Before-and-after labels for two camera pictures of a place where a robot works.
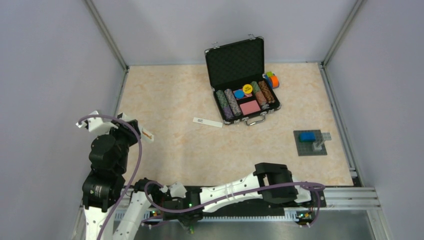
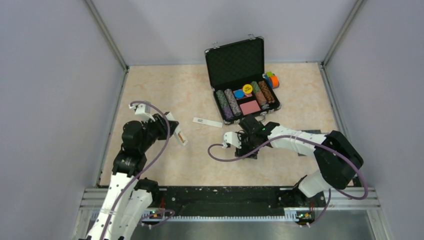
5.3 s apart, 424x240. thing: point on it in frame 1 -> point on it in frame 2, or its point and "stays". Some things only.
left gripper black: x=127 y=129 -> x=160 y=123
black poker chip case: x=236 y=72 stays
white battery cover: x=207 y=122 stays
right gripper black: x=187 y=221 -> x=243 y=151
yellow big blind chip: x=247 y=88 stays
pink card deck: x=249 y=107 stays
